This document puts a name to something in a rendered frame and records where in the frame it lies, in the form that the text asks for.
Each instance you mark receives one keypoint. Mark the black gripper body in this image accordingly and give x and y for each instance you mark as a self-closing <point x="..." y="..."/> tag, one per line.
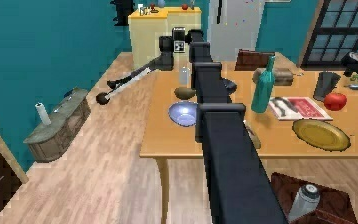
<point x="166" y="53"/>

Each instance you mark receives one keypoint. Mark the teal glass bottle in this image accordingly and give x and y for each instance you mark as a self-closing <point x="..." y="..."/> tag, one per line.
<point x="263" y="90"/>

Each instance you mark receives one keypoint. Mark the yellow round plate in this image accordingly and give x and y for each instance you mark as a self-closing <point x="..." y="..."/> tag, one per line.
<point x="321" y="134"/>

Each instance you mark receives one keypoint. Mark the dark grey cup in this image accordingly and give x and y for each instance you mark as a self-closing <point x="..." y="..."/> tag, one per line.
<point x="325" y="86"/>

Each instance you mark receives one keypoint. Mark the grey low sideboard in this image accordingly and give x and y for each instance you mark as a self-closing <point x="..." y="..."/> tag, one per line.
<point x="58" y="128"/>

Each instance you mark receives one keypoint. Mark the brown potato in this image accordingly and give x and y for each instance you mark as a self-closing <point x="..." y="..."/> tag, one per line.
<point x="184" y="93"/>

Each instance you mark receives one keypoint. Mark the white paper towel roll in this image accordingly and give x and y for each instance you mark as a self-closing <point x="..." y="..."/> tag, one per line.
<point x="43" y="113"/>

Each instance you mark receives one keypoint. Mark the wooden dining table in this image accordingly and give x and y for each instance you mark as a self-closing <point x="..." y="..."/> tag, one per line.
<point x="287" y="133"/>

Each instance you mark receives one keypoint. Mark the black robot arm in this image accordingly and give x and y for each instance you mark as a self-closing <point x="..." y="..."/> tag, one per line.
<point x="227" y="166"/>

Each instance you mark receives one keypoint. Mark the clear glass mug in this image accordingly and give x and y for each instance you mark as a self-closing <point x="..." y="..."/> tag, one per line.
<point x="142" y="10"/>

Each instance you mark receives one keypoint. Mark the cream kitchen cabinet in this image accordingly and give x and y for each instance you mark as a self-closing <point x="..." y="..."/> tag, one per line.
<point x="153" y="36"/>

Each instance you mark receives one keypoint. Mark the brown bread loaf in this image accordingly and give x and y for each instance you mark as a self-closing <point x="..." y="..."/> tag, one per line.
<point x="281" y="76"/>

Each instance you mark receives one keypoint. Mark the grey fridge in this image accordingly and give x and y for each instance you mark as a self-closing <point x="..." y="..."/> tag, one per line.
<point x="235" y="30"/>

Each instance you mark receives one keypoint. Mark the red apple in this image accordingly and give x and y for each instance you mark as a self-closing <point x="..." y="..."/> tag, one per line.
<point x="335" y="101"/>

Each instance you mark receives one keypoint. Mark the dark framed window door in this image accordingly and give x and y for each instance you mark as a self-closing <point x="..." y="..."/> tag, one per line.
<point x="337" y="33"/>

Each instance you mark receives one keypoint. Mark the black coffee machine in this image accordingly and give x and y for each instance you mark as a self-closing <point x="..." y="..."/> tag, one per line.
<point x="122" y="12"/>

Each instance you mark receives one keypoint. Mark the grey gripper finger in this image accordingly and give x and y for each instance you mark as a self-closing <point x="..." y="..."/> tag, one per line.
<point x="128" y="78"/>
<point x="123" y="87"/>

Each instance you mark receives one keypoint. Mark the black round dish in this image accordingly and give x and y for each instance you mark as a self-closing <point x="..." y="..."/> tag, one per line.
<point x="229" y="86"/>

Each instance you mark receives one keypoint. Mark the blue glass bowl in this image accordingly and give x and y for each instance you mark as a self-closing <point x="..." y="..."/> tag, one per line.
<point x="183" y="113"/>

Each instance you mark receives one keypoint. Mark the red tomato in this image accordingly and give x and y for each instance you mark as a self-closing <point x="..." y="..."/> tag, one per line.
<point x="184" y="6"/>

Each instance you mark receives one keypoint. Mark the red and white magazine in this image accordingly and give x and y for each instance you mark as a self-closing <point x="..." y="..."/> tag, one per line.
<point x="300" y="108"/>

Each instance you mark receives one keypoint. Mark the grey metal canister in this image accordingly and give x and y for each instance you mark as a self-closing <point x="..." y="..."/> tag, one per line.
<point x="303" y="201"/>

